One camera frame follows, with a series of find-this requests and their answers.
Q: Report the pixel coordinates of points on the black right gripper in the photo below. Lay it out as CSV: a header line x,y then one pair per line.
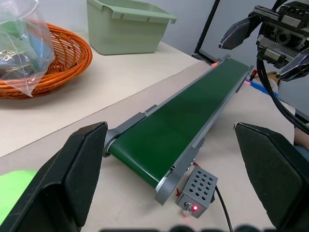
x,y
282,36

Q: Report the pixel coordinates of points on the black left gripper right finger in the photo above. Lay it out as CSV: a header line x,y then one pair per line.
x,y
275,174

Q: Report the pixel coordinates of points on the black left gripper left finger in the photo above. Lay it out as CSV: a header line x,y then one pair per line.
x,y
60,178

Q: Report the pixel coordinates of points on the green conveyor belt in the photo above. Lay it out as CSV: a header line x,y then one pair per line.
x,y
178,116

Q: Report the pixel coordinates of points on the blue flat object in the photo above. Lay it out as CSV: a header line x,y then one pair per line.
x,y
259,87

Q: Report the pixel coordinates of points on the bright green soft object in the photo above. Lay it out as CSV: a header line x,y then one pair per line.
x,y
14,186

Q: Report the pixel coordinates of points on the grey perforated control box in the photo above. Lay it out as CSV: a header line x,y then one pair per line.
x,y
199,188

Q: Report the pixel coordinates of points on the orange wicker basket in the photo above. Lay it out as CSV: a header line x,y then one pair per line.
x,y
70,62

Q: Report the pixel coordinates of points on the pale green plastic bin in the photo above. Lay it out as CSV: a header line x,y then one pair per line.
x,y
125,31

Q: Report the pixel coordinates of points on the clear plastic bag with items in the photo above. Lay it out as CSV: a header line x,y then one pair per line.
x,y
21,41

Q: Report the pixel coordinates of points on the black metal stand frame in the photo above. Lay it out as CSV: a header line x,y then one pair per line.
x,y
206,31

